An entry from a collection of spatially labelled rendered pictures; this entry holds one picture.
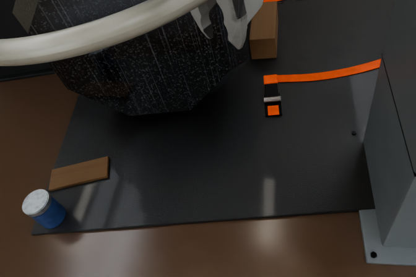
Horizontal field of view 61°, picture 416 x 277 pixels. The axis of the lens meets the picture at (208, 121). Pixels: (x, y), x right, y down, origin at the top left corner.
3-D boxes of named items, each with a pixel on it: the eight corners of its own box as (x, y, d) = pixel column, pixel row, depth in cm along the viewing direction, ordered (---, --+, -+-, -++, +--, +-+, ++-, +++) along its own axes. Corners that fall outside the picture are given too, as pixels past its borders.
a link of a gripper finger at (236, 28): (279, 31, 45) (262, -43, 40) (250, 56, 43) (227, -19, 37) (260, 29, 47) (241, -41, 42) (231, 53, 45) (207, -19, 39)
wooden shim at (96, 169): (50, 191, 145) (47, 190, 144) (53, 171, 152) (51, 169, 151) (108, 177, 144) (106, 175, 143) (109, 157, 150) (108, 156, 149)
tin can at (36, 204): (52, 233, 132) (33, 218, 123) (36, 222, 137) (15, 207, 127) (71, 211, 137) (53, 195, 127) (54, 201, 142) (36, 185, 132)
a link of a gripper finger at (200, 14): (234, 21, 50) (234, -42, 43) (205, 42, 48) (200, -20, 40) (217, 12, 51) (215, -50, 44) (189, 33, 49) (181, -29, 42)
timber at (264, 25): (277, 58, 169) (275, 38, 160) (251, 59, 172) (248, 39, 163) (278, 20, 188) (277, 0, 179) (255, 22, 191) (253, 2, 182)
